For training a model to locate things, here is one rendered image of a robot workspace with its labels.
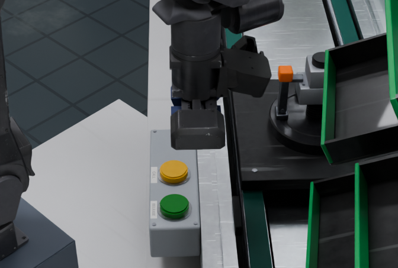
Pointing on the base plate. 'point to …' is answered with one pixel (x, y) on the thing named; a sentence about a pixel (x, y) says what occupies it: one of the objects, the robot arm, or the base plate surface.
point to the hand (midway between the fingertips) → (195, 123)
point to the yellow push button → (173, 171)
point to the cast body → (312, 80)
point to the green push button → (174, 206)
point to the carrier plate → (275, 148)
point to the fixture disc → (296, 128)
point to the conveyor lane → (339, 34)
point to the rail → (217, 209)
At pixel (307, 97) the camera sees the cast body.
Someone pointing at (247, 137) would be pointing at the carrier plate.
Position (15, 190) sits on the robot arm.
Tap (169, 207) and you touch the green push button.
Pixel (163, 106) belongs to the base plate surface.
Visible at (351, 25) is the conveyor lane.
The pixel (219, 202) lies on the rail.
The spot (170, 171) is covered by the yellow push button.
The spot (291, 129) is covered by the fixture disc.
